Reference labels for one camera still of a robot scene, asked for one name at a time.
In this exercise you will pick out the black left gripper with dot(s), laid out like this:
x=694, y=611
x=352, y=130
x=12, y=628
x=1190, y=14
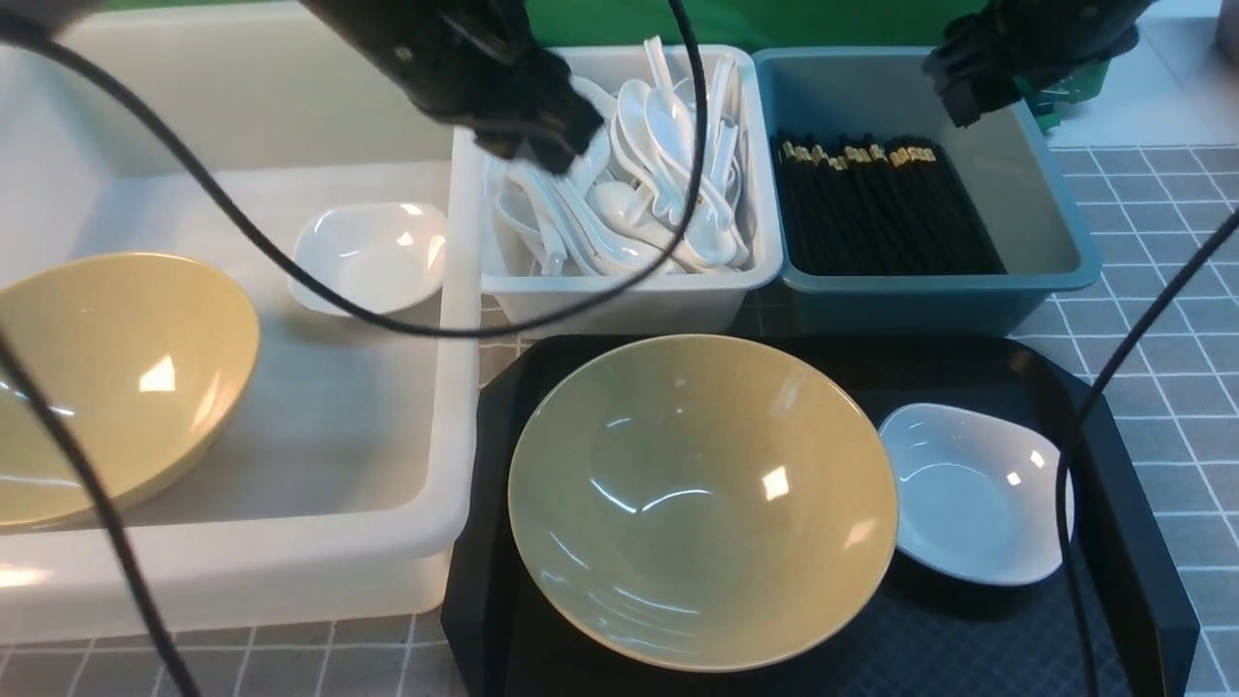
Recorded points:
x=474, y=65

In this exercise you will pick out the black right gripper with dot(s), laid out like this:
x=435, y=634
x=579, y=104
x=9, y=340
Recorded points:
x=1008, y=50

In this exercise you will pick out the white square dish in tub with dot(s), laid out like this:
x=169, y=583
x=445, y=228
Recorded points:
x=385, y=256

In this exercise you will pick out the bundle of black chopsticks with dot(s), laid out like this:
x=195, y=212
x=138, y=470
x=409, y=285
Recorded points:
x=877, y=207

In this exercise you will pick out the pile of white spoons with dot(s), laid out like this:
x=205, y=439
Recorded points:
x=663, y=174

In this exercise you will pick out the green-yellow noodle bowl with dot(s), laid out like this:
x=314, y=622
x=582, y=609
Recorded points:
x=703, y=503

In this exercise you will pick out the green cloth backdrop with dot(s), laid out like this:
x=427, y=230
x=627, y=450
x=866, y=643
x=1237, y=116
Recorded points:
x=747, y=24

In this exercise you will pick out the yellow noodle bowl in tub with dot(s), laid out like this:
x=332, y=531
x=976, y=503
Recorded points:
x=144, y=357

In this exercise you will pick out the white square side dish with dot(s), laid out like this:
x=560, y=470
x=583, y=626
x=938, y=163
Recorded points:
x=976, y=493

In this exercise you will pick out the large white plastic tub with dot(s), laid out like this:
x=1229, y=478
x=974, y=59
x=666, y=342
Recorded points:
x=332, y=492

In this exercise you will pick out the white spoon bin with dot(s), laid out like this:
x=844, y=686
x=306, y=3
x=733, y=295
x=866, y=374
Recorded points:
x=499, y=265

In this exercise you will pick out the blue chopstick bin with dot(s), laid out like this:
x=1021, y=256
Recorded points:
x=1028, y=209

